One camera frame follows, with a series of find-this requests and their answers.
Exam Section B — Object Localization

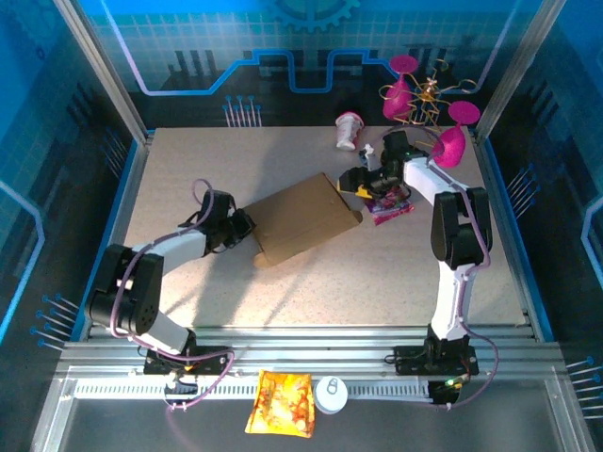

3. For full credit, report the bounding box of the purple candy bag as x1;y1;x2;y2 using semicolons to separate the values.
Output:
365;186;416;227

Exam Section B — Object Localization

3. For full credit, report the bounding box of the white cup with pink lid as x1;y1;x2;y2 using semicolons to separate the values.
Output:
334;111;366;153

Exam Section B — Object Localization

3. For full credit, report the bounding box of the brown cardboard box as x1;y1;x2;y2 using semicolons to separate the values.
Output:
242;172;364;269

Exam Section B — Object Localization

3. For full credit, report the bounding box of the pink wine glass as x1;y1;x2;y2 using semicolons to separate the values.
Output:
431;100;481;170
382;55;419;121

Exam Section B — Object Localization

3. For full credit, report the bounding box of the yellow snack bag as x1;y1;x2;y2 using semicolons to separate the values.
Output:
244;370;316;439

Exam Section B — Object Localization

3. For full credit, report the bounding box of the white pull-tab can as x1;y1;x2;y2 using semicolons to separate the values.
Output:
314;375;350;415

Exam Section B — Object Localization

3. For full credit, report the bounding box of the black controller board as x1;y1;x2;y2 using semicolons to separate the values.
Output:
431;376;471;407

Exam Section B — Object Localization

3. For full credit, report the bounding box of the gold wire glass rack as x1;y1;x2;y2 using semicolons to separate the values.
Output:
379;58;477;145

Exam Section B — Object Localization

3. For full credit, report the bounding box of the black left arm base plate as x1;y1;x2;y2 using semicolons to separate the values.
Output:
142;346;232;377

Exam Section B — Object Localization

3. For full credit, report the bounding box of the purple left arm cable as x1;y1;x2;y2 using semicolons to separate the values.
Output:
108;178;236;413

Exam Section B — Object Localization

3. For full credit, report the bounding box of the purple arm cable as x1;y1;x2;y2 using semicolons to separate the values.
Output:
108;178;236;413
426;157;500;411

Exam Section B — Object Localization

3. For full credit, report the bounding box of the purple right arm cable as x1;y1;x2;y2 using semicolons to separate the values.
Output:
426;157;500;411

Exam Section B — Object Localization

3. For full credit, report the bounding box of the aluminium frame rail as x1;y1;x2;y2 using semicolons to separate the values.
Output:
56;324;562;380

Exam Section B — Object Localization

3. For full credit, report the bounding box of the aluminium frame post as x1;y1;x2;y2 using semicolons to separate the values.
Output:
473;0;566;140
54;0;153;143

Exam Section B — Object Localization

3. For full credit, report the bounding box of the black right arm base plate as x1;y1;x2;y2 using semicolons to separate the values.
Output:
393;345;481;377

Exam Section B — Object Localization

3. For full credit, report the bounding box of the white slotted cable duct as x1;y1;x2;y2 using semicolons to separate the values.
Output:
73;379;437;402

